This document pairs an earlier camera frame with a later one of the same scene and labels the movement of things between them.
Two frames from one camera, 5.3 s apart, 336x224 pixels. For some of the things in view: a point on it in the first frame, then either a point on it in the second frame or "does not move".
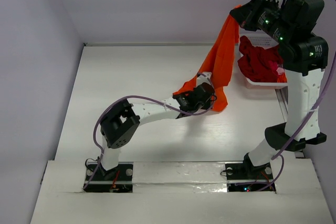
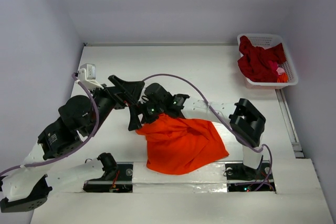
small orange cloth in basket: (282, 78) does not move
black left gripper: (207, 105) to (128, 92)
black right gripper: (247, 11) to (134, 116)
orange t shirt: (221, 62) to (178, 146)
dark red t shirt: (254, 61) does not move
